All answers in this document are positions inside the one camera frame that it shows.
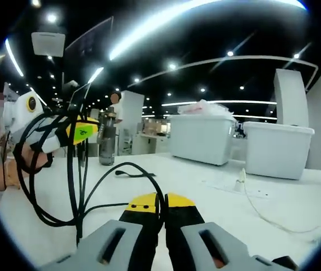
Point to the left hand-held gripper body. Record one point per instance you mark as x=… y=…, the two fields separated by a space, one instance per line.
x=19 y=113

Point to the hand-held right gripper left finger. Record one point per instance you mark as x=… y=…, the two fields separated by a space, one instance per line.
x=112 y=248

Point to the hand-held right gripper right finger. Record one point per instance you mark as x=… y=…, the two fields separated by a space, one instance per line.
x=199 y=248

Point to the white desktop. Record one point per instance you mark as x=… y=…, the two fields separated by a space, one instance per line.
x=194 y=192

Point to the person's left hand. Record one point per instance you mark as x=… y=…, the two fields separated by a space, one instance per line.
x=13 y=175

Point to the dark transparent water bottle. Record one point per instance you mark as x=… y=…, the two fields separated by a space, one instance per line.
x=107 y=141

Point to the white square pillar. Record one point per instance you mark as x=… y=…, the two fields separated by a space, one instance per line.
x=133 y=113
x=290 y=98

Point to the white power strip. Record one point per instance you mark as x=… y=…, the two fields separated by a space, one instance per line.
x=225 y=185

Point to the white ceiling box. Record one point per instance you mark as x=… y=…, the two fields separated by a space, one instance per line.
x=48 y=43

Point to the white charger plug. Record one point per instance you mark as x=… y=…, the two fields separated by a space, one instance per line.
x=240 y=182

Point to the dark hanging ceiling panel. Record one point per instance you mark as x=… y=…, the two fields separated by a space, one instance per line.
x=92 y=48

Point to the white storage bin with papers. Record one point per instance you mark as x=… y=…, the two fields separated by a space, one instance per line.
x=199 y=139

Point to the pile of plastic-wrapped papers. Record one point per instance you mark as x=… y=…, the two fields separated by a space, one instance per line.
x=205 y=108

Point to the empty white storage bin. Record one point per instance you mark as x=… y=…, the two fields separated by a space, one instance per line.
x=276 y=151

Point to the long ceiling strip light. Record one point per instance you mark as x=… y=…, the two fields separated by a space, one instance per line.
x=160 y=24

